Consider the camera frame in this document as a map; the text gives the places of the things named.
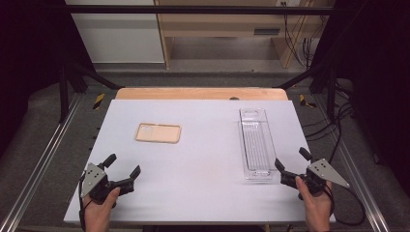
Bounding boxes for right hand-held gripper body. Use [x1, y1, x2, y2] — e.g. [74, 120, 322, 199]
[279, 158, 351, 197]

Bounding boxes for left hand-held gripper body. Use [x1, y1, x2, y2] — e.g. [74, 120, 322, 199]
[80, 162, 135, 206]

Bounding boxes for clear plastic tray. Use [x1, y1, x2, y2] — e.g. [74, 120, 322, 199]
[238, 107, 281, 181]

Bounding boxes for beige phone case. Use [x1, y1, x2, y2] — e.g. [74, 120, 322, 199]
[134, 122, 182, 144]

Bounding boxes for person's right hand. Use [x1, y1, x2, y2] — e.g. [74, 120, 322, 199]
[294, 176, 334, 232]

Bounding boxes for person's left hand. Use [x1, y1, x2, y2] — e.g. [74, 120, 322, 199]
[82, 187, 121, 232]

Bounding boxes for yellow black tape strip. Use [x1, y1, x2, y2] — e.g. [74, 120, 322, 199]
[92, 93, 106, 110]
[298, 94, 317, 109]

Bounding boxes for wooden table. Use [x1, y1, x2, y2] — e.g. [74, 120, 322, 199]
[115, 86, 289, 102]

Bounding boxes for black curtain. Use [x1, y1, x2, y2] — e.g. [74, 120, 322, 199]
[311, 0, 410, 196]
[0, 0, 96, 159]

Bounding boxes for white cabinet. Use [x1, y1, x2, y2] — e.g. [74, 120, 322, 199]
[65, 0, 165, 64]

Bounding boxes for dark grey box under desk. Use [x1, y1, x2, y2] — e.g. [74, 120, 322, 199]
[253, 27, 281, 36]

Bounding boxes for wooden desk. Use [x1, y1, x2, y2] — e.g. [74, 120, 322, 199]
[154, 0, 337, 70]

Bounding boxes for aluminium rail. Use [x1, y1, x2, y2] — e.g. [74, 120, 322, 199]
[0, 92, 82, 232]
[313, 95, 392, 232]

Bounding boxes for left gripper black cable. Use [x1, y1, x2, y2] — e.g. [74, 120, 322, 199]
[77, 173, 95, 232]

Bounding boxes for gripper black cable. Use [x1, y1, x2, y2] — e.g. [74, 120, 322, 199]
[77, 173, 95, 232]
[323, 182, 367, 227]

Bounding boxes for black floor cables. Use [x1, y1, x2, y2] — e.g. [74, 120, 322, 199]
[302, 79, 356, 172]

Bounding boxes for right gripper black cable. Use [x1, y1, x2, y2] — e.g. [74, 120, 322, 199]
[323, 182, 367, 227]

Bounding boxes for black frame strut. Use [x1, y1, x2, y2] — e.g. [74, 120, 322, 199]
[58, 61, 124, 124]
[273, 62, 338, 122]

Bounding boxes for hanging black cables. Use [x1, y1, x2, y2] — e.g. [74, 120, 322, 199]
[281, 2, 325, 70]

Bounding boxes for black horizontal frame bar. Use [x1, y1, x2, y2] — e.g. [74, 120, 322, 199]
[63, 4, 335, 15]

